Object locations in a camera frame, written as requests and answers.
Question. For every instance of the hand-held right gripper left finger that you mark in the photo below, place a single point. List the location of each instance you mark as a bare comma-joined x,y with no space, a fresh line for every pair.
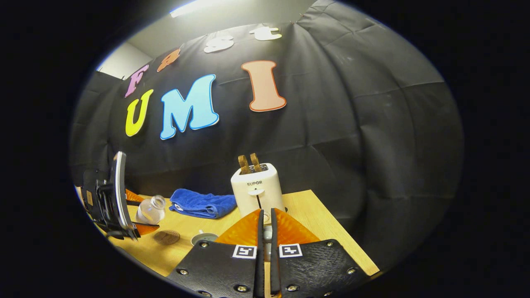
261,273

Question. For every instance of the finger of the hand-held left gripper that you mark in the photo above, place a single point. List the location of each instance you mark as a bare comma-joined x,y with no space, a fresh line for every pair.
131,198
145,228

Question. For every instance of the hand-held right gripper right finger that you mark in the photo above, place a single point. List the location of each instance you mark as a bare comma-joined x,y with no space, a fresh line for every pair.
274,273

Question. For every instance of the clear plastic water bottle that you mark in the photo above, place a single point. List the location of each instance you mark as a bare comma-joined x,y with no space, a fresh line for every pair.
151,210

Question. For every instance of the round brown coaster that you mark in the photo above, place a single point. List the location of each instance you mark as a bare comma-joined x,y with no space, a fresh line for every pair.
167,237

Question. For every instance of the blue towel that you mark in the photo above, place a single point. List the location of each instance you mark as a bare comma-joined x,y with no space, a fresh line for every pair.
198,203

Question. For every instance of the white toaster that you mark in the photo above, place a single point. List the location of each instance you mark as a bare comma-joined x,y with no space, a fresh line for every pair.
254,190

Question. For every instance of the brown bread slice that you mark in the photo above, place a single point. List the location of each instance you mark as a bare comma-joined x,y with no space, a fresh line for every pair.
256,162
244,164

